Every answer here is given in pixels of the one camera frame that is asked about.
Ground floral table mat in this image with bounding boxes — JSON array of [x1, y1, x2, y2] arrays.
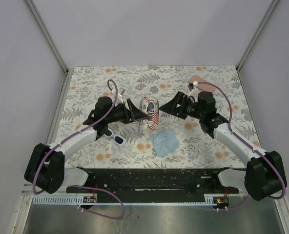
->
[[56, 65, 260, 168]]

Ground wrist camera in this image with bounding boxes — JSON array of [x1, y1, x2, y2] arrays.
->
[[197, 91, 217, 118], [83, 97, 124, 128]]

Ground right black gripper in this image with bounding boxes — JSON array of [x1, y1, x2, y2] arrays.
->
[[158, 92, 204, 120]]

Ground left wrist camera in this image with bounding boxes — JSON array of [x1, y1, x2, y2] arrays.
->
[[83, 97, 124, 128]]

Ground white frame sunglasses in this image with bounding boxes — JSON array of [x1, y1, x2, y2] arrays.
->
[[104, 129, 126, 147]]

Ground white slotted cable duct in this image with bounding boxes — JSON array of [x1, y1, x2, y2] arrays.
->
[[33, 194, 229, 206]]

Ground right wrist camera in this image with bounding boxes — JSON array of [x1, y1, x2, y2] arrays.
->
[[197, 91, 217, 118]]

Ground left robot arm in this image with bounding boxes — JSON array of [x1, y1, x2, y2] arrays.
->
[[24, 97, 147, 194]]

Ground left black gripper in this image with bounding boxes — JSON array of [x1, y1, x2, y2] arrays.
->
[[106, 99, 148, 125]]

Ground light blue cleaning cloth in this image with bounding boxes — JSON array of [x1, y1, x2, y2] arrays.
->
[[149, 129, 180, 157]]

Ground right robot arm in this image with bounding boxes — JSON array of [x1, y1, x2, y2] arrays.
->
[[159, 91, 287, 201]]

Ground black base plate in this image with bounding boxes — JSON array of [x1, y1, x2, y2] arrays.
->
[[37, 167, 252, 205]]

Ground flag print glasses case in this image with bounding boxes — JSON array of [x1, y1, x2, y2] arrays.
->
[[139, 97, 160, 131]]

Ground pink glasses case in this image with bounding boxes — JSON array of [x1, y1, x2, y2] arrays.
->
[[188, 75, 217, 93]]

